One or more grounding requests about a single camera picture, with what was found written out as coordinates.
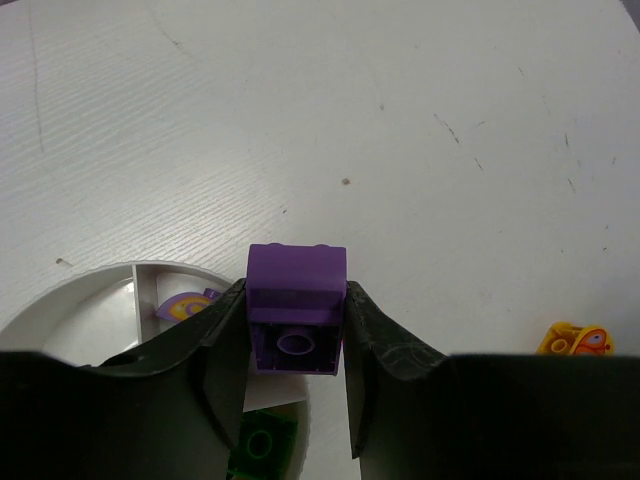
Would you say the purple rectangular lego brick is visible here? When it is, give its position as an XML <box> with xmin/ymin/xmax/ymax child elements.
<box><xmin>156</xmin><ymin>288</ymin><xmax>221</xmax><ymax>323</ymax></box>

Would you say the dark green curved lego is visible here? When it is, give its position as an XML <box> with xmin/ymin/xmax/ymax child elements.
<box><xmin>226</xmin><ymin>410</ymin><xmax>298</xmax><ymax>480</ymax></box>

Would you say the yellow orange patterned lego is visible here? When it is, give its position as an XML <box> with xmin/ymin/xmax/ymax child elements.
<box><xmin>536</xmin><ymin>322</ymin><xmax>614</xmax><ymax>356</ymax></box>

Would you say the white round divided container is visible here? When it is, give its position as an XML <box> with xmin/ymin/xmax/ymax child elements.
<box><xmin>1</xmin><ymin>262</ymin><xmax>309</xmax><ymax>479</ymax></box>

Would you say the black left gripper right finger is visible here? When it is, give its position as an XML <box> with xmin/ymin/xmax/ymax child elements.
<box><xmin>343</xmin><ymin>281</ymin><xmax>639</xmax><ymax>479</ymax></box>

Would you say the light purple lego brick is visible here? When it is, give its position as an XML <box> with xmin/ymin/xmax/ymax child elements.
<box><xmin>245</xmin><ymin>243</ymin><xmax>347</xmax><ymax>375</ymax></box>

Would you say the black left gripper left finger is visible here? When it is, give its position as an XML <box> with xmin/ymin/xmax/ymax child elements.
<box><xmin>1</xmin><ymin>281</ymin><xmax>248</xmax><ymax>479</ymax></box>

